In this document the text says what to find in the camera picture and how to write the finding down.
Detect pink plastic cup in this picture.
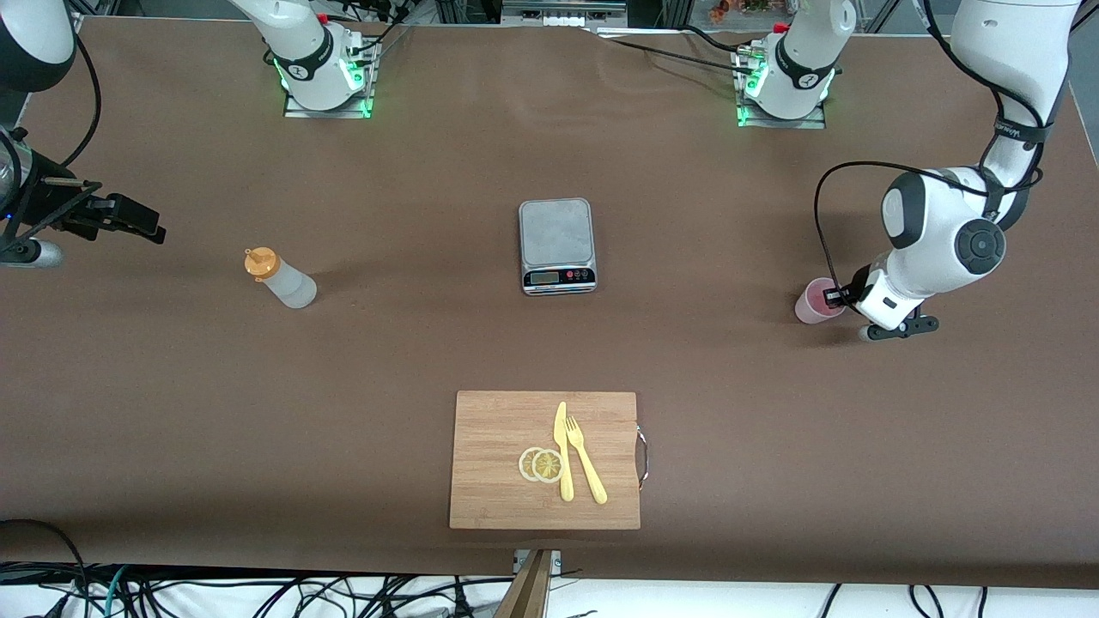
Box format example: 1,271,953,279
793,276,849,325

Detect translucent sauce bottle orange cap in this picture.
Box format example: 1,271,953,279
244,246,318,310

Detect silver digital kitchen scale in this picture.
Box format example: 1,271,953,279
518,198,598,296

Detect yellow plastic fork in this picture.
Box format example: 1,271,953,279
566,415,609,506

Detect yellow plastic knife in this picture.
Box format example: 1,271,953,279
553,401,574,502

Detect wooden cutting board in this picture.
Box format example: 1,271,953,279
449,391,642,530

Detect silver box white sockets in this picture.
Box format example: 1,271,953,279
501,0,629,28

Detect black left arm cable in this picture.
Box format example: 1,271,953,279
814,0,1059,301

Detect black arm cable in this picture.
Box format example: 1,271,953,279
60,34,102,168
814,0,1059,301

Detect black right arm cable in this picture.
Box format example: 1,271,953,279
60,34,102,168

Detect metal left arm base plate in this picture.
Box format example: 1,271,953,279
734,47,829,130

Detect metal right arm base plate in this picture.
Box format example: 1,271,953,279
282,36,379,120

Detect black cable on table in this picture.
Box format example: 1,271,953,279
683,24,752,54
598,36,758,76

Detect black base cable bundle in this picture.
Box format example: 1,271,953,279
343,0,413,61

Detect black floor cable loop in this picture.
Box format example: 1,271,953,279
0,518,91,618

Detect teal floor cable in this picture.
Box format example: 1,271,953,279
101,565,131,618

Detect wooden post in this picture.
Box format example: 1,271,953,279
494,549,555,618

